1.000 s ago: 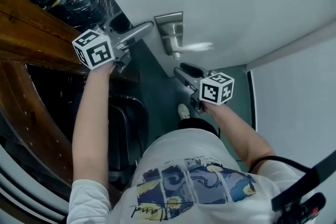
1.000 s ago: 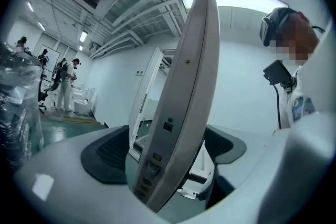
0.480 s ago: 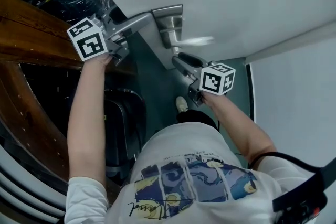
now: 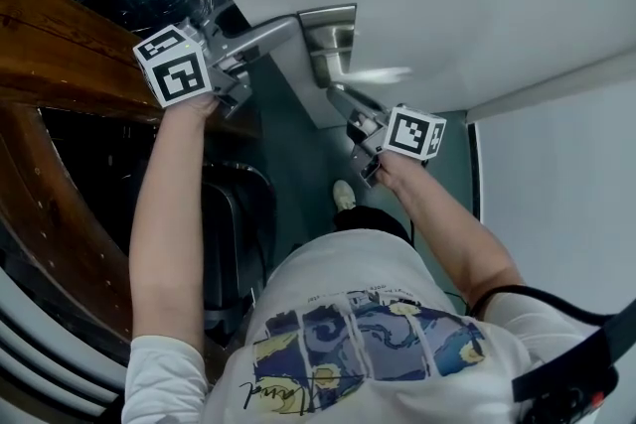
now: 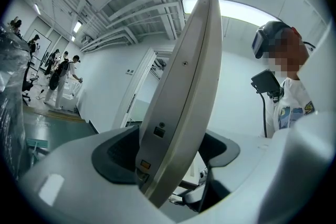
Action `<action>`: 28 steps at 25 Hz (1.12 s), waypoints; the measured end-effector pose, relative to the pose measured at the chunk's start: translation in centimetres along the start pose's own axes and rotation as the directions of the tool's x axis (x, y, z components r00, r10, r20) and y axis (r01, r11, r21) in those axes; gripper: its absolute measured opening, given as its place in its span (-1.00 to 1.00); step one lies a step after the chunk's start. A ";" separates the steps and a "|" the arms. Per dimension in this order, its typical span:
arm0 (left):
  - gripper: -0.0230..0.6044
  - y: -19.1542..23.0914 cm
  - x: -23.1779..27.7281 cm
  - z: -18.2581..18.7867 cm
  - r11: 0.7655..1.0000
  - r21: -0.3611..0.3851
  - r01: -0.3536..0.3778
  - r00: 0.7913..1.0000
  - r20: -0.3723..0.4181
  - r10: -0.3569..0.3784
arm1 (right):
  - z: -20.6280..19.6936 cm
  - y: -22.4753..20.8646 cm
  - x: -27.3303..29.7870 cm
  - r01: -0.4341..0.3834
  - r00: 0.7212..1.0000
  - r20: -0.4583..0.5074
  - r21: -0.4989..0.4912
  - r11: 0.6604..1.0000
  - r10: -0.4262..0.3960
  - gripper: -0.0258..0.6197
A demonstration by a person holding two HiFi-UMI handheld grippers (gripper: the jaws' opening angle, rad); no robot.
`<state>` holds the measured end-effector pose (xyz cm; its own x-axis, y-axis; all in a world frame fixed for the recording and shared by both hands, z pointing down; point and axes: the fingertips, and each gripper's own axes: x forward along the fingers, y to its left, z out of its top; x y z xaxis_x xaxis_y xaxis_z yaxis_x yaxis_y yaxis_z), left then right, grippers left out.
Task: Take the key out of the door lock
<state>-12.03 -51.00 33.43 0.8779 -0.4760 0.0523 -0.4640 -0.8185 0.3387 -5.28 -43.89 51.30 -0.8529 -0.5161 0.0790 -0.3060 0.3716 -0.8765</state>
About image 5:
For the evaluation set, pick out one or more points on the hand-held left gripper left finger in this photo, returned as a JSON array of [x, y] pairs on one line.
[[78, 186]]

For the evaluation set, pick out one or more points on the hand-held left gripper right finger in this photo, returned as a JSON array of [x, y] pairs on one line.
[[241, 170]]

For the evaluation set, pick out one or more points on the white door with handle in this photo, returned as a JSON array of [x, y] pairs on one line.
[[183, 86]]

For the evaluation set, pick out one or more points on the green flat mop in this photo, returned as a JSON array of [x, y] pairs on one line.
[[38, 143]]

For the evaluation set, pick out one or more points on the person's white printed shirt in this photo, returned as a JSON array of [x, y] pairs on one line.
[[288, 107]]

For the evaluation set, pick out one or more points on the black chest-mounted screen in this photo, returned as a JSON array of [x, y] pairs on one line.
[[265, 81]]

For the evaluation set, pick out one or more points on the black backpack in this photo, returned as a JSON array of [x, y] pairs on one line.
[[58, 76]]

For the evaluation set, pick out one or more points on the black office chair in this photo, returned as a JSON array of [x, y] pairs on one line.
[[27, 86]]

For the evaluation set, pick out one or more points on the plastic-wrapped dark goods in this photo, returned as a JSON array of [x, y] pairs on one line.
[[11, 86]]

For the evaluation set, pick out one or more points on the person's head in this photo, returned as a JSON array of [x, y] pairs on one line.
[[287, 57]]

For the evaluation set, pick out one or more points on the long ceiling light panel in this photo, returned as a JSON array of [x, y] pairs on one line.
[[236, 11]]

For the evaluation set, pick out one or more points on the rectangular ceiling lamp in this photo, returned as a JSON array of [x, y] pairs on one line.
[[77, 26], [37, 9]]

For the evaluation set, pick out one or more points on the small wall switch panel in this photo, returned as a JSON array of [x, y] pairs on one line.
[[129, 72]]

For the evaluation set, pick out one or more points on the black head-worn camera headset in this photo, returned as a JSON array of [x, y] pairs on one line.
[[262, 39]]

